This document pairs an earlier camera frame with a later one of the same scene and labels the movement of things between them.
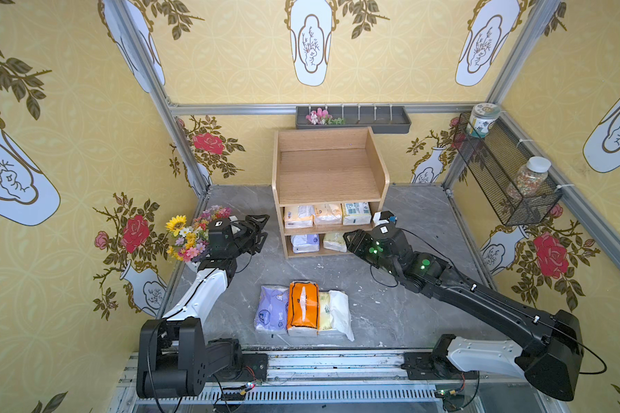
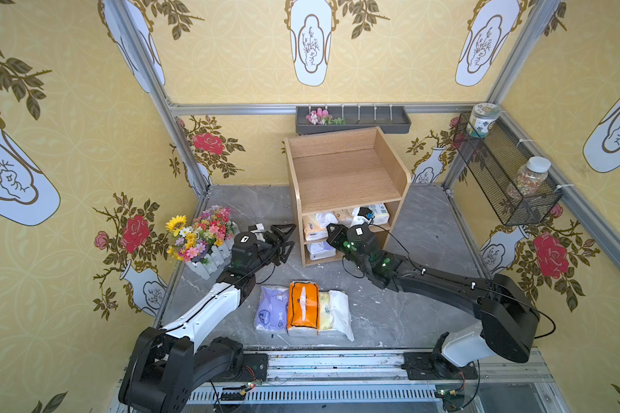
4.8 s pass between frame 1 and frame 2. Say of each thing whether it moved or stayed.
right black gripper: moved
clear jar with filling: stayed
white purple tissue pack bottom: moved
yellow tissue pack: stayed
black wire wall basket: stayed
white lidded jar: stayed
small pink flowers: stayed
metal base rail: stayed
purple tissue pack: stayed
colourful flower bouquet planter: stayed
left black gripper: moved
